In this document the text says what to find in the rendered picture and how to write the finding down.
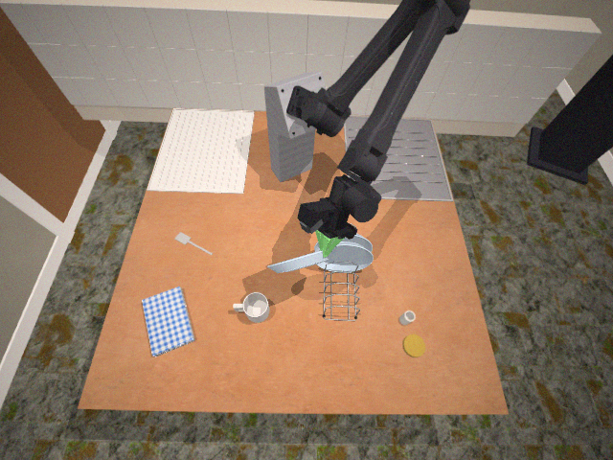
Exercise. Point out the blue checkered towel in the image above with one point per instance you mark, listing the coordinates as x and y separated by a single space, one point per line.
168 321

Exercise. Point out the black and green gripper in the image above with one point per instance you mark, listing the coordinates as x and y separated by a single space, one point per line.
328 238

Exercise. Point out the white mug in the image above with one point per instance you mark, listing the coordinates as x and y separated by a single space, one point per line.
254 305

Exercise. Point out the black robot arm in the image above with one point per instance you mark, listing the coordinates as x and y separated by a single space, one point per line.
431 20

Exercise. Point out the white tiled wall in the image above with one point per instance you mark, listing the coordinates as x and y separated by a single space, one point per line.
142 56

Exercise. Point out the white ribbed draining mat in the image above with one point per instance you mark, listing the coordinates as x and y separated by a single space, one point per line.
204 151

